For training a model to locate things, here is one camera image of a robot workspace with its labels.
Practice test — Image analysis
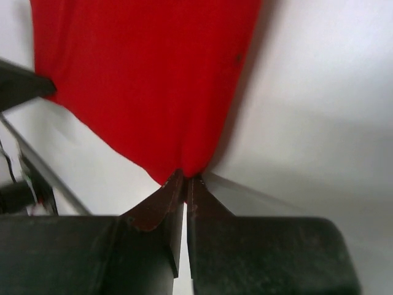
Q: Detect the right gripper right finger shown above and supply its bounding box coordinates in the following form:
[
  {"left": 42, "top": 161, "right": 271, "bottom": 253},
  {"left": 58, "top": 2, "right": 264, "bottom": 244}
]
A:
[{"left": 187, "top": 176, "right": 361, "bottom": 294}]

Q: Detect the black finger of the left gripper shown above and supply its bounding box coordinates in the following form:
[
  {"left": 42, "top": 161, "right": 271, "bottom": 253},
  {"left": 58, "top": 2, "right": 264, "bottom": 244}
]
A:
[{"left": 1, "top": 59, "right": 56, "bottom": 111}]

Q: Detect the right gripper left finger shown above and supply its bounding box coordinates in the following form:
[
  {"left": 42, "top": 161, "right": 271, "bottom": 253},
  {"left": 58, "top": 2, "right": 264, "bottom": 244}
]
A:
[{"left": 1, "top": 171, "right": 184, "bottom": 294}]

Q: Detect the red t shirt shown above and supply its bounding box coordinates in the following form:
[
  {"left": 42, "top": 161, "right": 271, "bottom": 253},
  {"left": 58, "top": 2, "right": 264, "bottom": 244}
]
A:
[{"left": 31, "top": 1, "right": 261, "bottom": 183}]

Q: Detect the aluminium rail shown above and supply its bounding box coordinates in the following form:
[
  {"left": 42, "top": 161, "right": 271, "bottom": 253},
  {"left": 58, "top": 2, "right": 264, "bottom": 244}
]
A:
[{"left": 1, "top": 114, "right": 91, "bottom": 216}]

